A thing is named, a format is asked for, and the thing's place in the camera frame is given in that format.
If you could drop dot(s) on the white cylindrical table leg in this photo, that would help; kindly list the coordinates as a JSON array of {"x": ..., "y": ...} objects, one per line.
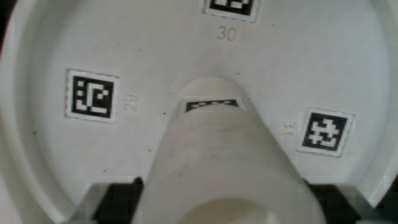
[{"x": 222, "y": 179}]

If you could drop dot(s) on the white round table top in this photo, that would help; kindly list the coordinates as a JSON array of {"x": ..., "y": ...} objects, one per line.
[{"x": 108, "y": 58}]

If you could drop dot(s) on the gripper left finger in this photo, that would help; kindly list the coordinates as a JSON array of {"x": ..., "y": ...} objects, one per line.
[{"x": 108, "y": 204}]

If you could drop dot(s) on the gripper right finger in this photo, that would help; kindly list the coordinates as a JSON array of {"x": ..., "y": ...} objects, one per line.
[{"x": 344, "y": 206}]

